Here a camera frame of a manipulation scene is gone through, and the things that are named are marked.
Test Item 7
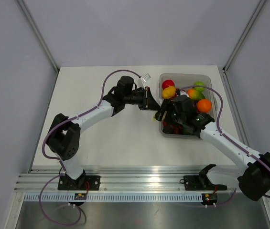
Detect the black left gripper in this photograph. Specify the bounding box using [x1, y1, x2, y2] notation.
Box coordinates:
[124, 87, 160, 111]

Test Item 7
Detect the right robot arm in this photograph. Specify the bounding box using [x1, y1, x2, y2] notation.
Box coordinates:
[154, 95, 270, 201]

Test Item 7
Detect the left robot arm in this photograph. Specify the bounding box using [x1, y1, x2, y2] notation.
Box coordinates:
[46, 74, 160, 190]

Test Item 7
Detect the grey plastic food bin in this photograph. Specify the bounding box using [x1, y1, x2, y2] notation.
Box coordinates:
[158, 73, 221, 139]

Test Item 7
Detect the orange green toy mango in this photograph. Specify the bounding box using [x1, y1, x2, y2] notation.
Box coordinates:
[187, 89, 205, 101]

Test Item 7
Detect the yellow toy potato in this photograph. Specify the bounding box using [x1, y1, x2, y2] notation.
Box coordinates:
[162, 86, 176, 99]

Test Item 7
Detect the toy orange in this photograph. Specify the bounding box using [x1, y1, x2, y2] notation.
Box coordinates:
[196, 99, 212, 113]

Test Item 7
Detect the red toy apple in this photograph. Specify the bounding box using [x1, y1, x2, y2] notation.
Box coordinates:
[162, 79, 175, 90]

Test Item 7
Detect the green toy apple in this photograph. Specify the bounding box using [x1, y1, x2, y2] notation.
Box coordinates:
[194, 81, 205, 92]

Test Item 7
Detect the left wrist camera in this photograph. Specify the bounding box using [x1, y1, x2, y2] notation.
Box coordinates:
[137, 73, 151, 88]

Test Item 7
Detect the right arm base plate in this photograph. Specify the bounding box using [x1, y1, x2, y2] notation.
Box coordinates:
[180, 175, 227, 191]

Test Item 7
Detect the right aluminium frame post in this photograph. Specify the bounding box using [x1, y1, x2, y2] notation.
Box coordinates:
[223, 0, 268, 73]

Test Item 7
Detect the aluminium frame post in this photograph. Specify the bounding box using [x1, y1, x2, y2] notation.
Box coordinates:
[223, 0, 268, 73]
[15, 0, 60, 75]

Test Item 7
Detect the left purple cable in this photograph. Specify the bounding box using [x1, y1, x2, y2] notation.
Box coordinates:
[38, 69, 141, 226]

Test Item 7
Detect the purple cable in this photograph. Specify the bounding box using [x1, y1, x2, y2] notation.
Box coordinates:
[180, 85, 270, 208]
[38, 69, 141, 226]

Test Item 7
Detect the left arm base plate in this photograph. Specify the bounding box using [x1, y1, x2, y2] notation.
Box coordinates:
[57, 175, 101, 191]

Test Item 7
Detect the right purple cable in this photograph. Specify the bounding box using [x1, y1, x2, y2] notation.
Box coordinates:
[180, 85, 270, 208]

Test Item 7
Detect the aluminium mounting rail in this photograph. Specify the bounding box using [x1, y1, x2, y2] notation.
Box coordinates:
[15, 166, 270, 193]

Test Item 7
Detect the white slotted cable duct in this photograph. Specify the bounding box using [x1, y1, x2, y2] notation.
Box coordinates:
[24, 193, 203, 203]

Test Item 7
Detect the left aluminium frame post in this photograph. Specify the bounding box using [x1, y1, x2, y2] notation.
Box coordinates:
[15, 0, 60, 75]

